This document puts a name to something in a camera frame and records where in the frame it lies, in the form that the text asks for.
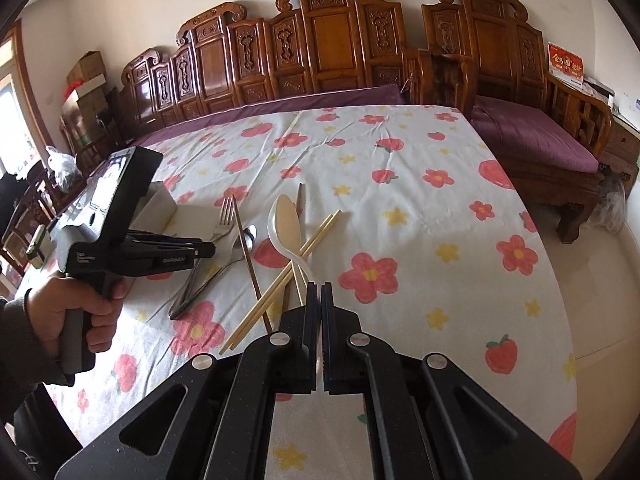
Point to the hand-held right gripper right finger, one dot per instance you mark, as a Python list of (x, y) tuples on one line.
[(327, 305)]

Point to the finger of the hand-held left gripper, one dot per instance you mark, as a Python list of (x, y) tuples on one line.
[(165, 237), (195, 251)]

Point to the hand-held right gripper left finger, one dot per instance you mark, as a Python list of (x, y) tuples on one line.
[(314, 305)]

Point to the grey utensil container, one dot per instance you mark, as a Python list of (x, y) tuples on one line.
[(160, 210)]

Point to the light bamboo chopstick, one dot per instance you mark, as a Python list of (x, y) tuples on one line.
[(280, 282), (320, 237)]

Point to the metal fork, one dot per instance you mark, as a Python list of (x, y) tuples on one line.
[(227, 215)]

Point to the metal spoon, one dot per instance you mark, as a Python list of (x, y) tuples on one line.
[(248, 239)]

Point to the brown wooden chopstick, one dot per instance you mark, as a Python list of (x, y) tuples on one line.
[(247, 270), (298, 200)]

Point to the white ceramic spoon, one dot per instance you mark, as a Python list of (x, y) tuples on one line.
[(274, 240)]

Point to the person's left forearm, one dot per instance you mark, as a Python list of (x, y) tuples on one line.
[(20, 340)]

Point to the person's left hand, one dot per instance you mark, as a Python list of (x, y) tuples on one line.
[(50, 310)]

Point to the dark wooden chair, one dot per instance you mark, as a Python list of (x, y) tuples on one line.
[(25, 220)]

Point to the white plastic bag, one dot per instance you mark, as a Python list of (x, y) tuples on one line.
[(61, 167)]

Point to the floral strawberry tablecloth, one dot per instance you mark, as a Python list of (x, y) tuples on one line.
[(400, 160)]

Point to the cardboard box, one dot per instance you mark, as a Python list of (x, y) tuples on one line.
[(86, 67)]

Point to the long purple sofa cushion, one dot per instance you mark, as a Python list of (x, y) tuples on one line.
[(300, 100)]

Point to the person's dark clothing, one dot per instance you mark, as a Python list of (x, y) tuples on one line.
[(45, 425)]

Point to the carved wooden sofa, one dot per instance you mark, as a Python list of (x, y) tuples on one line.
[(330, 35)]

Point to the purple armchair cushion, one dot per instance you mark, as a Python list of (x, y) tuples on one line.
[(530, 135)]

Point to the clear plastic bag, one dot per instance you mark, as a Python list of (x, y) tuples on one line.
[(610, 205)]

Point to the carved wooden armchair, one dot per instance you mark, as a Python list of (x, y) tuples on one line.
[(500, 35)]

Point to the wooden side table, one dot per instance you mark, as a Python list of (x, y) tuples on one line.
[(625, 145)]

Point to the red desk calendar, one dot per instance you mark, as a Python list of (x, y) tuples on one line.
[(565, 62)]

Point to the stack of papers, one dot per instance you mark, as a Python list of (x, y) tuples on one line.
[(597, 90)]

